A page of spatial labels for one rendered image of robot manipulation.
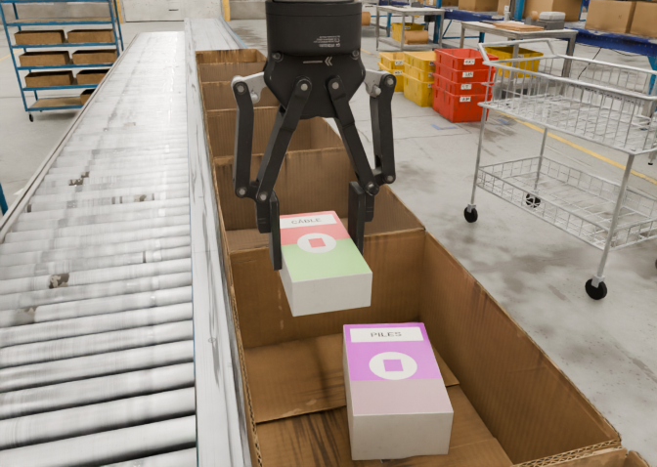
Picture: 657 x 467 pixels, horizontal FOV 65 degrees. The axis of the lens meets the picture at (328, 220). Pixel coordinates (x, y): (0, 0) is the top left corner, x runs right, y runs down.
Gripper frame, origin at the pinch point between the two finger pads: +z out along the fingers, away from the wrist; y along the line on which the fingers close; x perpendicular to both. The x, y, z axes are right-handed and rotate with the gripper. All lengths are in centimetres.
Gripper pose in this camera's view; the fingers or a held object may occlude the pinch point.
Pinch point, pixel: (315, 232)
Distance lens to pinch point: 48.8
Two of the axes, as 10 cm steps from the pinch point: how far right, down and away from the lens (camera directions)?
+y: 9.7, -1.0, 2.2
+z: 0.0, 9.0, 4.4
